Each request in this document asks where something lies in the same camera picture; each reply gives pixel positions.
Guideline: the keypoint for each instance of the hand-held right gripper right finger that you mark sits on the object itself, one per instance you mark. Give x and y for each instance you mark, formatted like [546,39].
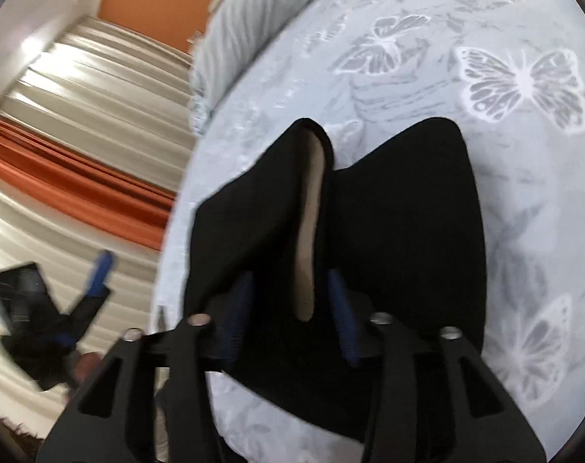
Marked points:
[344,323]

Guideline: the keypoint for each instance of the black pants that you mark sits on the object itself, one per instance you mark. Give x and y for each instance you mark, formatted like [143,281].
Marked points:
[408,226]

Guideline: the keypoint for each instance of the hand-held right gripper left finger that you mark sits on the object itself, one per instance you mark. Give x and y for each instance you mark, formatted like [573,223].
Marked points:
[237,318]

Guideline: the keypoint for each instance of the person's left hand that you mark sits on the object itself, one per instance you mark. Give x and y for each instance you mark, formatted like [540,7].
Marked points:
[85,366]

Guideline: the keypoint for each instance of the orange curtain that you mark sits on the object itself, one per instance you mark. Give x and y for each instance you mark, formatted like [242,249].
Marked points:
[80,183]

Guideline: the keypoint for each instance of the grey duvet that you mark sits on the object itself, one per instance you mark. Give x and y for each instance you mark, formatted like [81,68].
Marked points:
[253,19]

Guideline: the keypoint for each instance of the bed with butterfly sheet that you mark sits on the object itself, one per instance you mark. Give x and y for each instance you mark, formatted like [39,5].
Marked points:
[418,82]

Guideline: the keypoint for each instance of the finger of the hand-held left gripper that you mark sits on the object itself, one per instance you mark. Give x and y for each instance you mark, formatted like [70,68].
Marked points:
[100,275]

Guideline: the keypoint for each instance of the cream curtain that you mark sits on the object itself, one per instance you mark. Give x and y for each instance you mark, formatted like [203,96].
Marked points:
[104,72]

